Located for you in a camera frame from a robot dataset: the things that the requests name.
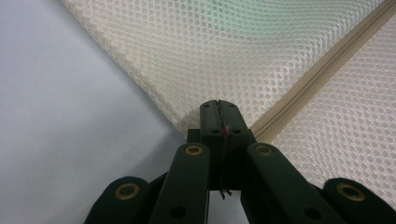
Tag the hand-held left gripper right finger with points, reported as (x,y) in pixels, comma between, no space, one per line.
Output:
(235,140)

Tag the green garment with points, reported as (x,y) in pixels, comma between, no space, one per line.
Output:
(230,14)

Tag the cream mesh zipper bag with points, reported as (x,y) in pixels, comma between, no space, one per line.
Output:
(249,68)

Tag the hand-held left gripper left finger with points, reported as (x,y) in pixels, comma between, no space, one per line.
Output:
(211,140)

